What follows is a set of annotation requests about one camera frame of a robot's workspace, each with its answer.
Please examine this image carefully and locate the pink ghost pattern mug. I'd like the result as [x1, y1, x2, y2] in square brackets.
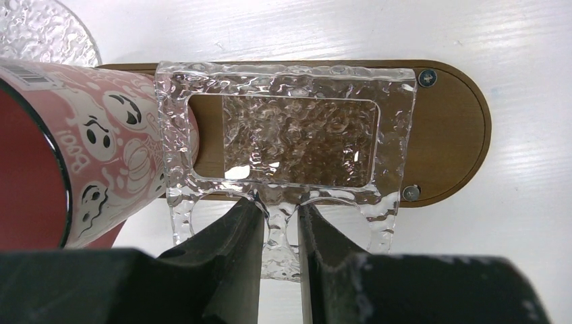
[0, 59, 200, 250]

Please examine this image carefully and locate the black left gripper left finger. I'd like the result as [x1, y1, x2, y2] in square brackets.
[1, 198, 264, 323]

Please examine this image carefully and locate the clear textured acrylic tray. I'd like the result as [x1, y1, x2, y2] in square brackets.
[1, 0, 102, 67]

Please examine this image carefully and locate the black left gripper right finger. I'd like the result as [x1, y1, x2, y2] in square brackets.
[297, 205, 550, 323]

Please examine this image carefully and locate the clear acrylic toothbrush holder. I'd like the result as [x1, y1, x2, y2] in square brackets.
[154, 61, 418, 282]

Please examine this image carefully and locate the brown oval wooden tray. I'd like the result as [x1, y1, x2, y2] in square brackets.
[96, 59, 492, 209]

